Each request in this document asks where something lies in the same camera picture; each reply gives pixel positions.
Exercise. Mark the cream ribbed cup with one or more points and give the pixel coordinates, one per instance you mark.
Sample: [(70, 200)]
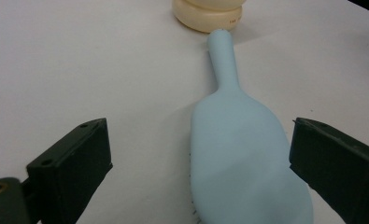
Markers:
[(204, 17)]

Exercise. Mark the light blue hairbrush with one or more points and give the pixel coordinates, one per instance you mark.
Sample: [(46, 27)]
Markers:
[(241, 155)]

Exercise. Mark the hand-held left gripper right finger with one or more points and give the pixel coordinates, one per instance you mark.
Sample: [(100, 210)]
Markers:
[(337, 168)]

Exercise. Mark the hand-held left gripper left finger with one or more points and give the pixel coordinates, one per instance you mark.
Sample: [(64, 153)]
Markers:
[(73, 168)]

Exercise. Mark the white table cover board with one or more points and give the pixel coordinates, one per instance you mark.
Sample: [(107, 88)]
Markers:
[(79, 62)]

